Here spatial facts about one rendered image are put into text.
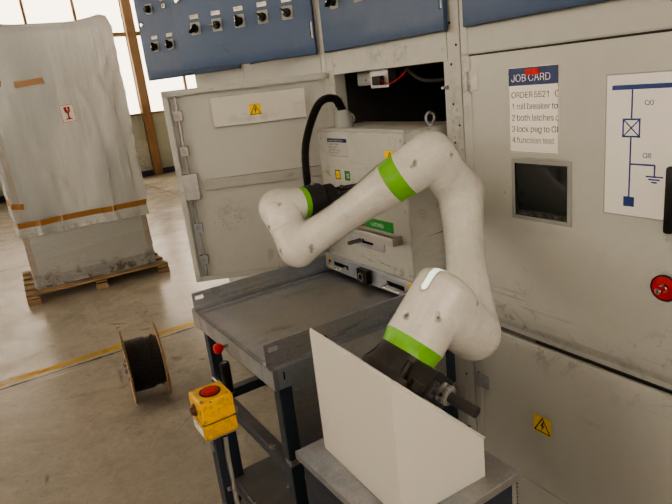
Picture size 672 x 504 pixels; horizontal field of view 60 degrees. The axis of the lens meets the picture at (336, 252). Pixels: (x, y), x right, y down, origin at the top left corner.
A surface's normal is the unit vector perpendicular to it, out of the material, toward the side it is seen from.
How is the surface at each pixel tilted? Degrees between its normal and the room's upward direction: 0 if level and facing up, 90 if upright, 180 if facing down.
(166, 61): 90
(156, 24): 90
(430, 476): 90
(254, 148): 90
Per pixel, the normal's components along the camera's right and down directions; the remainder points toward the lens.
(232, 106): 0.12, 0.27
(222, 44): -0.42, 0.30
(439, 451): 0.51, 0.19
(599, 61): -0.83, 0.25
